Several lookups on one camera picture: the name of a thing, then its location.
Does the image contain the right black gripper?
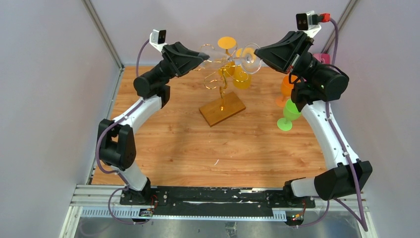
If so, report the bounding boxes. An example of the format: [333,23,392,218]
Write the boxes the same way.
[253,31,324,83]

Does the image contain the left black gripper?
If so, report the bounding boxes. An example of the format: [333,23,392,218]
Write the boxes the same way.
[150,43,208,85]

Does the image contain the orange wine glass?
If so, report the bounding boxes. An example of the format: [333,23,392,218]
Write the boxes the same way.
[275,74,297,108]

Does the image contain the clear wine glass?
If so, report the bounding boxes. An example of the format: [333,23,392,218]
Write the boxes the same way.
[197,43,262,74]

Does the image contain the yellow wine glass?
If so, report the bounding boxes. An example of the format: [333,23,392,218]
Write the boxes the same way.
[232,47,260,89]
[217,36,237,77]

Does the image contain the gold wire glass rack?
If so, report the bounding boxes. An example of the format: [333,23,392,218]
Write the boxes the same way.
[198,43,252,128]

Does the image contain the green wine glass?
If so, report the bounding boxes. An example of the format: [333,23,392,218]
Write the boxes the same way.
[277,99,301,131]

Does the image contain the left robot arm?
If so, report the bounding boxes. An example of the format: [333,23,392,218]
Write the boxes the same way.
[95,40,210,205]

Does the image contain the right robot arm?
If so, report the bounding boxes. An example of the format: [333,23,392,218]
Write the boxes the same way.
[255,31,373,207]

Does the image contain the pink camouflage cloth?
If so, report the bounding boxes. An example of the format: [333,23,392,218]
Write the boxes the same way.
[313,53,331,64]

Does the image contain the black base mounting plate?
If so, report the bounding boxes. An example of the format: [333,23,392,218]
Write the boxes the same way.
[119,186,315,218]

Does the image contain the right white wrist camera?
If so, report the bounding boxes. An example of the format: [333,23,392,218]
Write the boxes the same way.
[296,10,323,38]

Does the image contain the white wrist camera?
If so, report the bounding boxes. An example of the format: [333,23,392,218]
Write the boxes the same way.
[296,10,323,38]
[149,29,167,52]

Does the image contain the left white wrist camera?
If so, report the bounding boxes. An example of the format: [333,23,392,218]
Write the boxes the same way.
[149,29,167,52]

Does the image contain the aluminium frame rail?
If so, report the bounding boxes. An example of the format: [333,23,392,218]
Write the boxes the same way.
[60,185,358,238]

